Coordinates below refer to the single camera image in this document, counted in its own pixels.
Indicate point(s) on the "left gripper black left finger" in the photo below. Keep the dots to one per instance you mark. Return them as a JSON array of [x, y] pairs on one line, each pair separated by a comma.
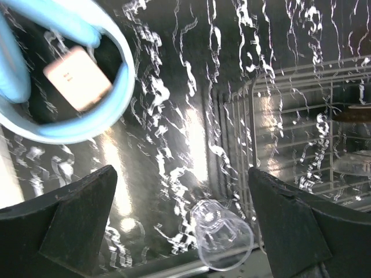
[[58, 234]]

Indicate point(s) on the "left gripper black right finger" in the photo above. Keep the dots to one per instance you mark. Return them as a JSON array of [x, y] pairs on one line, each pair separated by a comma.
[[307, 236]]

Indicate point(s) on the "clear glass bowl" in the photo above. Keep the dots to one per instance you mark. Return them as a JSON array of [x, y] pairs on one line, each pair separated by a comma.
[[355, 163]]

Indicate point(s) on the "red floral plate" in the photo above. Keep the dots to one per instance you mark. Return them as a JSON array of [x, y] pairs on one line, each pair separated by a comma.
[[354, 114]]

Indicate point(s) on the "clear faceted glass tumbler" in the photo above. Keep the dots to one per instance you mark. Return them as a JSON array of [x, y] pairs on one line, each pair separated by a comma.
[[224, 240]]

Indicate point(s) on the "light blue headphones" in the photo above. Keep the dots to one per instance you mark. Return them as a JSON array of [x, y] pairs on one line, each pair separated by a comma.
[[84, 22]]

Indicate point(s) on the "black wire dish rack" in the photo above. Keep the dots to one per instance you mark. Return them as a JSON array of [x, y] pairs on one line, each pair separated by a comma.
[[283, 124]]

